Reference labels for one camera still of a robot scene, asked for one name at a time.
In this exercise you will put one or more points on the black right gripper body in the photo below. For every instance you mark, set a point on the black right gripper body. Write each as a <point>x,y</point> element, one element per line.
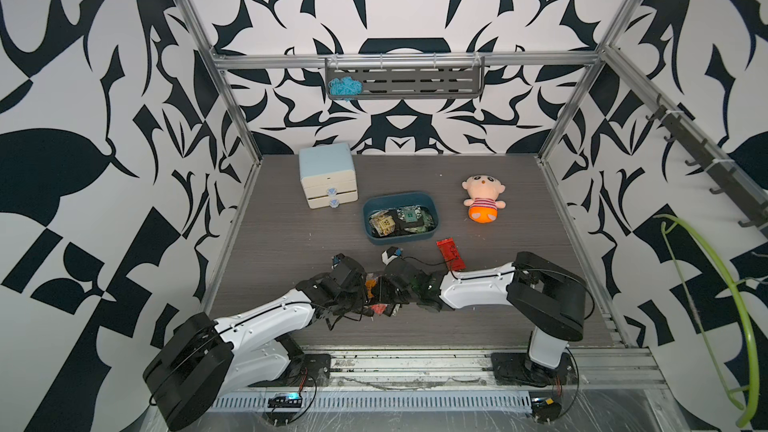
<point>386,294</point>

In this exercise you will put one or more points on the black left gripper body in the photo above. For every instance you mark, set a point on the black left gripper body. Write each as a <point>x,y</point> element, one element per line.
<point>356,296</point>

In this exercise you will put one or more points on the green pattern tea bag pile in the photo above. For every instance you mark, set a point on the green pattern tea bag pile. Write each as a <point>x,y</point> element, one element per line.
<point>381,306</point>

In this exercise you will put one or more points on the red long tea sachet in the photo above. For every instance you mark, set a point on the red long tea sachet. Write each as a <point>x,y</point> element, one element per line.
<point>450,254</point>

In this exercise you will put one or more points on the yellow label tea bag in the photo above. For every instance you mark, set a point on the yellow label tea bag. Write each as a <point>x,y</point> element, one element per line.
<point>382,224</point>

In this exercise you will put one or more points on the green label tea bag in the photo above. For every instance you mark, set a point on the green label tea bag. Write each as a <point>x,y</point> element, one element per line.
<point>415,220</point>

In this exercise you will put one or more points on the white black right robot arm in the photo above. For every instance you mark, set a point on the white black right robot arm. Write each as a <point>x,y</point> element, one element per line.
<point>552,298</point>

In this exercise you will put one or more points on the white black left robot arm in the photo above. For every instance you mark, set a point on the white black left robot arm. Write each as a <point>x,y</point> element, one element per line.
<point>206,357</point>

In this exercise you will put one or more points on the teal plastic storage box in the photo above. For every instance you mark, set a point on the teal plastic storage box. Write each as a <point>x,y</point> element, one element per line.
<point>391,203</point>

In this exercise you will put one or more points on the small blue cream drawer cabinet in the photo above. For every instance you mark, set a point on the small blue cream drawer cabinet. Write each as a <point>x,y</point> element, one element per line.
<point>327,175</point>

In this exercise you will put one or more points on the plush doll orange pants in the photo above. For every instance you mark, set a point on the plush doll orange pants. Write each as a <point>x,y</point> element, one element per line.
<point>483,201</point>

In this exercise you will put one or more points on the blue crumpled item on shelf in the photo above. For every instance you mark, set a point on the blue crumpled item on shelf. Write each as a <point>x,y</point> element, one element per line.
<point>345,88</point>

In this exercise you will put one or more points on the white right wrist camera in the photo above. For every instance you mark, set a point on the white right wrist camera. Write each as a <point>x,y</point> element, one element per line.
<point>390,254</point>

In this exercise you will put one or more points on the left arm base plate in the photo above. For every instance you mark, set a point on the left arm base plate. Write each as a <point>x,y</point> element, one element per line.
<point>316,366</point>

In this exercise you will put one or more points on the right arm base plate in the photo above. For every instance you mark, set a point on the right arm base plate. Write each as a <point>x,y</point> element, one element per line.
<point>517,369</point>

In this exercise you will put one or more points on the grey perforated wall shelf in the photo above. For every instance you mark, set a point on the grey perforated wall shelf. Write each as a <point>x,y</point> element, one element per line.
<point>388,78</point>

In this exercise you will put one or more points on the black wall hook rail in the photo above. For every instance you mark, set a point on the black wall hook rail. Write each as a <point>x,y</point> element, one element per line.
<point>705,156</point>

